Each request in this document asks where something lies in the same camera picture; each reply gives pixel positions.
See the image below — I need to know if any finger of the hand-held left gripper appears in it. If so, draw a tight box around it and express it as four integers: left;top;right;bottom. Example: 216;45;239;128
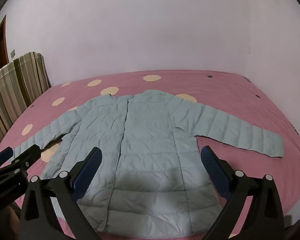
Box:
0;147;14;171
11;144;41;178

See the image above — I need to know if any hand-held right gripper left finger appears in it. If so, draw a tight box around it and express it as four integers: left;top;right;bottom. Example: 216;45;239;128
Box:
20;147;103;240

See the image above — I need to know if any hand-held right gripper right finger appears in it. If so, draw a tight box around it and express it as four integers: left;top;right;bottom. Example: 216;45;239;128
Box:
201;145;285;240

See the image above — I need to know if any light blue puffer jacket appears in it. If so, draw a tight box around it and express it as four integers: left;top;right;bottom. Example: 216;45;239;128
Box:
14;89;283;232

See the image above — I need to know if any striped padded headboard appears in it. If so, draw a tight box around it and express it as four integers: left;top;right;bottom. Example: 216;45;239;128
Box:
0;52;52;153

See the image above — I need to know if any pink polka-dot bed sheet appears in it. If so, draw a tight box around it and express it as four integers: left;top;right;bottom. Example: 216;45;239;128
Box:
0;69;300;240

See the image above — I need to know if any brown wooden door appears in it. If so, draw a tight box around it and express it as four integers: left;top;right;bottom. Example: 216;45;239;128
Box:
0;15;9;74

